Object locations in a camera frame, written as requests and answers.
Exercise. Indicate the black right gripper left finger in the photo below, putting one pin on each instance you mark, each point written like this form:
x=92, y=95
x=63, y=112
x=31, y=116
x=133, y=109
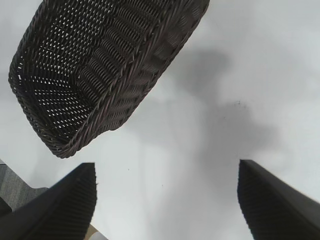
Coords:
x=50, y=215

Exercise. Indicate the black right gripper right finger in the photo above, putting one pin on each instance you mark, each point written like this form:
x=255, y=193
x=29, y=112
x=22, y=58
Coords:
x=275, y=212

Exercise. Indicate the dark brown wicker basket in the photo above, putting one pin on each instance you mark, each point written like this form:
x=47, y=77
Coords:
x=75, y=75

